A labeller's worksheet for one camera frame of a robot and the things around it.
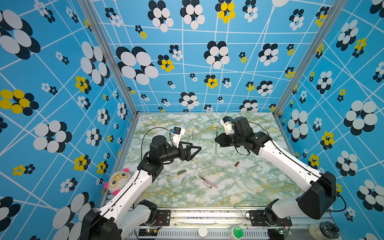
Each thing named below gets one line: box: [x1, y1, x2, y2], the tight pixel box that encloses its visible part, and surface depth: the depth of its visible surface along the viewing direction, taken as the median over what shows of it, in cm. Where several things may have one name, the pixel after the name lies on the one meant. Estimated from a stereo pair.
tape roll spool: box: [308, 221, 340, 240], surface depth 63 cm
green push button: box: [228, 225, 245, 240], surface depth 63 cm
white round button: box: [198, 225, 208, 238], surface depth 66 cm
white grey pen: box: [193, 173, 212, 189], surface depth 87 cm
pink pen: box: [204, 179, 219, 189], surface depth 86 cm
